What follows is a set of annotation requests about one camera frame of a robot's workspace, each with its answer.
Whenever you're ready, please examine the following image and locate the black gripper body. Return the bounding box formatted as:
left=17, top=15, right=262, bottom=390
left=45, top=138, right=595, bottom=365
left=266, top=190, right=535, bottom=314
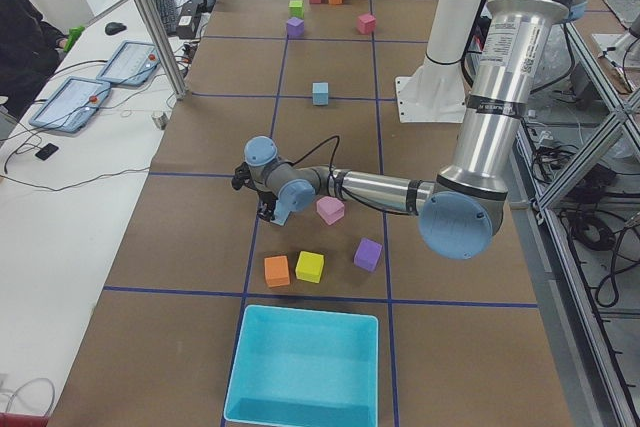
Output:
left=257, top=190, right=277, bottom=207

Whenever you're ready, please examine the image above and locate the light blue foam block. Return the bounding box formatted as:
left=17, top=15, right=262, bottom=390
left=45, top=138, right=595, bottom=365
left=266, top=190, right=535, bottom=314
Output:
left=271, top=199, right=291, bottom=226
left=312, top=82, right=329, bottom=106

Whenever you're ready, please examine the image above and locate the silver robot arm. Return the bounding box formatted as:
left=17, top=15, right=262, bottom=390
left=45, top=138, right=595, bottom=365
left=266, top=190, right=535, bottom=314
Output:
left=232, top=0, right=587, bottom=259

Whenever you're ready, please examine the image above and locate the orange foam block near teal bin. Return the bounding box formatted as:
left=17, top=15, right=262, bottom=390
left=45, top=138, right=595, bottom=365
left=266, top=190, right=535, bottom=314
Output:
left=263, top=255, right=291, bottom=288

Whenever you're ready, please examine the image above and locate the light pink foam block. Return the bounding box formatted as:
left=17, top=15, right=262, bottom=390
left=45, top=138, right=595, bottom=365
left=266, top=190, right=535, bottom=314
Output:
left=316, top=196, right=345, bottom=225

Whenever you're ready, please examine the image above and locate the yellow foam block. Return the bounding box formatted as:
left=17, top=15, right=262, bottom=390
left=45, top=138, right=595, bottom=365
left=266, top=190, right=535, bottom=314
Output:
left=295, top=251, right=324, bottom=283

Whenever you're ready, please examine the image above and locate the purple foam block near teal bin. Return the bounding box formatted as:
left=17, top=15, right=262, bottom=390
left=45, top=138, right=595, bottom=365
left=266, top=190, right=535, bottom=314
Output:
left=353, top=238, right=382, bottom=272

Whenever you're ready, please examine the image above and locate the small metal cylinder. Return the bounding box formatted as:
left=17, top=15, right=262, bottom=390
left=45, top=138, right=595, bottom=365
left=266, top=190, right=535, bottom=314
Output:
left=151, top=112, right=168, bottom=130

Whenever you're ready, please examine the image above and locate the teal plastic bin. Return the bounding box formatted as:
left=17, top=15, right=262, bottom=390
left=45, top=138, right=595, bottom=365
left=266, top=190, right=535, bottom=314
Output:
left=223, top=305, right=379, bottom=426

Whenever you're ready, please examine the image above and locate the purple foam block near green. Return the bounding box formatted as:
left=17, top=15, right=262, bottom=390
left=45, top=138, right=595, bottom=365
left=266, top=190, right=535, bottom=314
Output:
left=286, top=17, right=305, bottom=38

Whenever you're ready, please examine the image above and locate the teach pendant tablet far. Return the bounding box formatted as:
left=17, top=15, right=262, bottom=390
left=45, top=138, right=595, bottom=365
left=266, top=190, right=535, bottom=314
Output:
left=96, top=41, right=160, bottom=87

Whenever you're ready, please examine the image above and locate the teach pendant tablet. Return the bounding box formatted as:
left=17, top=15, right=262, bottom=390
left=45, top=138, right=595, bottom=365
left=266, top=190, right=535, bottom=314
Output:
left=29, top=77, right=111, bottom=134
left=96, top=41, right=160, bottom=87

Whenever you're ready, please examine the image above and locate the teach pendant tablet near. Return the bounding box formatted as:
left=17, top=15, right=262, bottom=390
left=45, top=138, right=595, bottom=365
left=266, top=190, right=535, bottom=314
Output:
left=29, top=77, right=111, bottom=134

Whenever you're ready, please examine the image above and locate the black keyboard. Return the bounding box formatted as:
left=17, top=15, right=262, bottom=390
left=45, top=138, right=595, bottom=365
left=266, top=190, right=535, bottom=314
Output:
left=153, top=0, right=179, bottom=36

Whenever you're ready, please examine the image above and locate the black smartphone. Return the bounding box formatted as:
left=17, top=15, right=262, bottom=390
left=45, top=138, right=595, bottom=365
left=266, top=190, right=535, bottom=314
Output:
left=35, top=143, right=59, bottom=161

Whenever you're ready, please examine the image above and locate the black computer mouse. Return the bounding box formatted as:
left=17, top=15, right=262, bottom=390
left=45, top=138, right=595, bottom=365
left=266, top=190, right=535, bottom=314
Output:
left=104, top=22, right=127, bottom=36

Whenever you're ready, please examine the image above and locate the seated person in black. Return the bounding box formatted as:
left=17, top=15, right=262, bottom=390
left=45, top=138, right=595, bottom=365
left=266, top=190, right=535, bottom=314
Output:
left=1, top=0, right=68, bottom=119

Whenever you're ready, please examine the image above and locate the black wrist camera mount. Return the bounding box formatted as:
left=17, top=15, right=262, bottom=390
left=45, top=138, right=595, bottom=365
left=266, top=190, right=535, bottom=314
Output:
left=231, top=162, right=255, bottom=191

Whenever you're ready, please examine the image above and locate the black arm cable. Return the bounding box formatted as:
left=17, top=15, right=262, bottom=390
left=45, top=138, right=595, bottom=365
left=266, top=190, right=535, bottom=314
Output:
left=289, top=134, right=426, bottom=218

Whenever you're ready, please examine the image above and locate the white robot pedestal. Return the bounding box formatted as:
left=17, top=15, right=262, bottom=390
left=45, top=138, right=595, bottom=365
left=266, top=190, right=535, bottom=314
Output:
left=395, top=0, right=482, bottom=123

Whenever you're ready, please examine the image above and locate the aluminium frame post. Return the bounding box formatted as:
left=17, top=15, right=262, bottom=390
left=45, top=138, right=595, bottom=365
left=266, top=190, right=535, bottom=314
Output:
left=134, top=0, right=187, bottom=101

